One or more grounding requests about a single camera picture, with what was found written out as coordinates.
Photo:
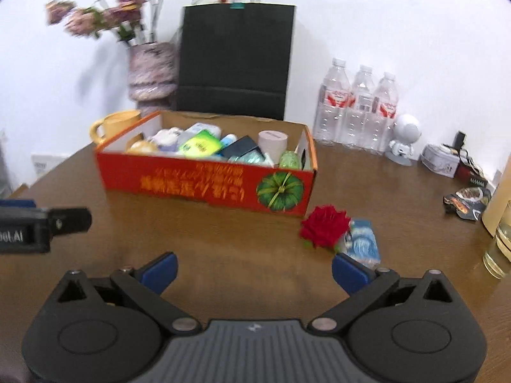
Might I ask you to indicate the mottled purple vase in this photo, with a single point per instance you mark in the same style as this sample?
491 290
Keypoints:
151 75

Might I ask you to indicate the black plug adapter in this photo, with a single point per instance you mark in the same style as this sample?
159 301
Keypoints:
460 140

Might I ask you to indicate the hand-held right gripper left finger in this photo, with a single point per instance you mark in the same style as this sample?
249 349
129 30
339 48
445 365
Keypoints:
159 273

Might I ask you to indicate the dark snack packet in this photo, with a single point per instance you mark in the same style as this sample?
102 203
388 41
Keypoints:
467 203

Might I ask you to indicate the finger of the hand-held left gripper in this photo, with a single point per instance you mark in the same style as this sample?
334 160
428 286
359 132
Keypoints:
18 203
72 220

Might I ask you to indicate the bright green packet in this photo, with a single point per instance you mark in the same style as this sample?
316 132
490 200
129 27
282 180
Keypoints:
199 144

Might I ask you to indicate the black charger block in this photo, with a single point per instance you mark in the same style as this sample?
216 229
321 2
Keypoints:
243 145

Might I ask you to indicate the clear water bottle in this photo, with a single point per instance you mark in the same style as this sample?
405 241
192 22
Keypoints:
360 107
384 111
331 103

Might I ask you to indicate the translucent green pouch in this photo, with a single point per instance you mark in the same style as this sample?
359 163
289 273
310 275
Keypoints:
289 159

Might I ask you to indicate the round printed tin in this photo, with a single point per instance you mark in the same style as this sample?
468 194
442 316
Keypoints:
439 161

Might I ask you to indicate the white wall outlet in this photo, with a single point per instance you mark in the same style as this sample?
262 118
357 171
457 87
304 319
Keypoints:
48 163

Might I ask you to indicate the white robot figurine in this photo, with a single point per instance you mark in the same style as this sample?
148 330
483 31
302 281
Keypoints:
405 133

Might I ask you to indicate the clear drinking glass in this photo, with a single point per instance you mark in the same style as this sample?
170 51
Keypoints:
499 251

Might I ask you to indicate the red rose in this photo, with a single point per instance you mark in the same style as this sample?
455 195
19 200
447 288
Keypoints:
323 227

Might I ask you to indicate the dark red small box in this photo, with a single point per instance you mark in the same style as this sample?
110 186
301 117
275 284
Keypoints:
473 175

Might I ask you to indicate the black paper bag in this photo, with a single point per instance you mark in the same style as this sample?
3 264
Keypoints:
235 56

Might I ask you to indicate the red cardboard box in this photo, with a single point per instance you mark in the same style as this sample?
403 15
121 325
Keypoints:
199 183

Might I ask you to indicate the pale pink paper roll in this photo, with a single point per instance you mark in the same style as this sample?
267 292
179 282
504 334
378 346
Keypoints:
273 145

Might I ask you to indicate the yellow mug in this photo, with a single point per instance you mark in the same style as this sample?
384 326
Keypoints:
115 123

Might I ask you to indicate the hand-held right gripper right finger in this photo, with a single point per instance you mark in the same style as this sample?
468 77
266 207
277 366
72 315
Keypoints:
350 273

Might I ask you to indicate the blue painted tissue pack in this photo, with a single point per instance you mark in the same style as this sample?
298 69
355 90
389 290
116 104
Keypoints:
363 243

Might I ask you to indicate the blue tube with white cap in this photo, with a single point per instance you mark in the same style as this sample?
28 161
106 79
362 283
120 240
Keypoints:
228 140

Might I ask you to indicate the white wet wipes pack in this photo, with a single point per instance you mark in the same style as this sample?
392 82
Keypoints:
205 128

